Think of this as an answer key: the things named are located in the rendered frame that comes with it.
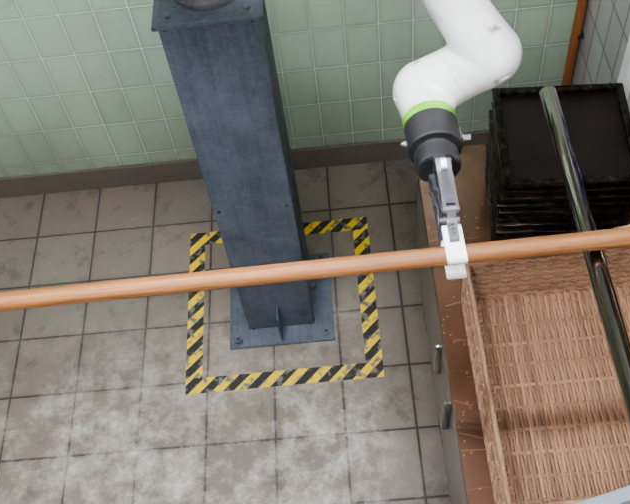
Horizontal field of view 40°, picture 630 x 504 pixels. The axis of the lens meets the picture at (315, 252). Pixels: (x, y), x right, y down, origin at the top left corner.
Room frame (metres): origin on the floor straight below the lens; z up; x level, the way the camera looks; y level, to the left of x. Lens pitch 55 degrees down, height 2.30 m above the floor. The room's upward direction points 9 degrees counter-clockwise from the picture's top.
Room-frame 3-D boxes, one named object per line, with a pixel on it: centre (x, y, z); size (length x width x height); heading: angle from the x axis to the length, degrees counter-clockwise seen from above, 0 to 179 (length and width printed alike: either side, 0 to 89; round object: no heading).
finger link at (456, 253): (0.74, -0.21, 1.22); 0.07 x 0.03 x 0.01; 176
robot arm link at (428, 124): (0.97, -0.23, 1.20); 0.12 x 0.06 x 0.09; 86
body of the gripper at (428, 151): (0.89, -0.22, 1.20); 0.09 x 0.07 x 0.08; 176
